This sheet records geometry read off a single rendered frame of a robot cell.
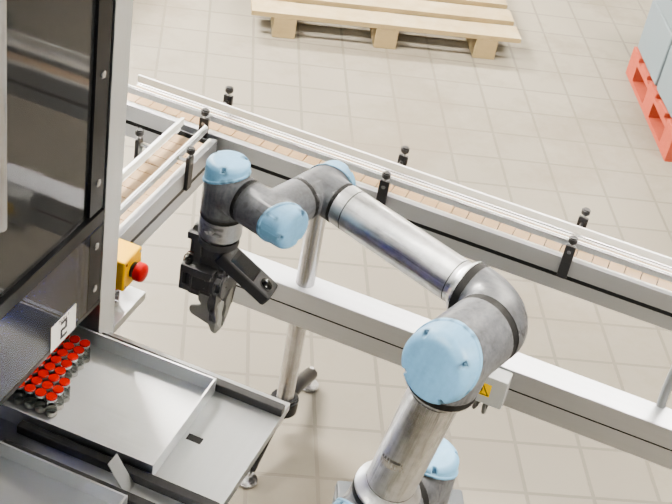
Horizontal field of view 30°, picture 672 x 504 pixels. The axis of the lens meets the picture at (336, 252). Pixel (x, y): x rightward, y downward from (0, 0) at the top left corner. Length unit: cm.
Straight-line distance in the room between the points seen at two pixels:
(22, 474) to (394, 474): 67
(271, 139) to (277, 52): 249
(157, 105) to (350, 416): 113
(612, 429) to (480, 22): 308
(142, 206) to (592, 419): 123
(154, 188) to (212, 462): 81
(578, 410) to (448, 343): 142
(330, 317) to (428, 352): 145
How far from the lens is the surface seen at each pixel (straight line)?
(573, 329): 429
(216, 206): 207
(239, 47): 553
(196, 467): 231
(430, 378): 184
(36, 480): 228
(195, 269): 216
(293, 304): 329
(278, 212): 199
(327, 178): 209
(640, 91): 586
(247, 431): 239
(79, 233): 227
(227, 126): 310
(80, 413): 239
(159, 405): 241
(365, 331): 325
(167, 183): 291
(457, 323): 184
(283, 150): 309
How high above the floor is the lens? 256
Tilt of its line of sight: 36 degrees down
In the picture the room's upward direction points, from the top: 11 degrees clockwise
